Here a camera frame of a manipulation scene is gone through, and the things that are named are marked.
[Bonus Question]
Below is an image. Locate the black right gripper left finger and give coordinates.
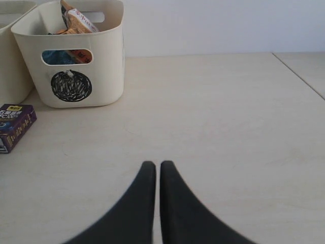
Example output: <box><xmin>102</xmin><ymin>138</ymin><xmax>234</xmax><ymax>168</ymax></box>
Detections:
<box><xmin>67</xmin><ymin>161</ymin><xmax>156</xmax><ymax>243</ymax></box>

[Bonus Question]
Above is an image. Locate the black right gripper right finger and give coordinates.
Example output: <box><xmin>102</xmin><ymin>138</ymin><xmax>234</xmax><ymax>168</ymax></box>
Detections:
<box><xmin>159</xmin><ymin>161</ymin><xmax>253</xmax><ymax>243</ymax></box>

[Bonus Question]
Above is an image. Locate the blue snack bag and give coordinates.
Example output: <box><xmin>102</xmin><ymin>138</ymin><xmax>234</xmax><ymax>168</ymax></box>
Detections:
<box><xmin>42</xmin><ymin>50</ymin><xmax>76</xmax><ymax>65</ymax></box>

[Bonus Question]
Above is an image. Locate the orange chips bag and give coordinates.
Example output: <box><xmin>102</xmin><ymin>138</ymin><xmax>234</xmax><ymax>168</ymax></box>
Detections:
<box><xmin>56</xmin><ymin>1</ymin><xmax>100</xmax><ymax>64</ymax></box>

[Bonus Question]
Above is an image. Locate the purple juice carton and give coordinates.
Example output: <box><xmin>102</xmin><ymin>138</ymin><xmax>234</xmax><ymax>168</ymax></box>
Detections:
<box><xmin>1</xmin><ymin>104</ymin><xmax>37</xmax><ymax>154</ymax></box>

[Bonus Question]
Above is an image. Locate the cream bin circle mark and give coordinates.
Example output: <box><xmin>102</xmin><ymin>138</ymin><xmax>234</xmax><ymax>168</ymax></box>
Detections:
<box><xmin>11</xmin><ymin>1</ymin><xmax>125</xmax><ymax>108</ymax></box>

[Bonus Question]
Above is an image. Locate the cream bin square mark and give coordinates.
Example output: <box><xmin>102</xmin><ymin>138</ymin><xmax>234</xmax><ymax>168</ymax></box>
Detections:
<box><xmin>1</xmin><ymin>1</ymin><xmax>37</xmax><ymax>105</ymax></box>

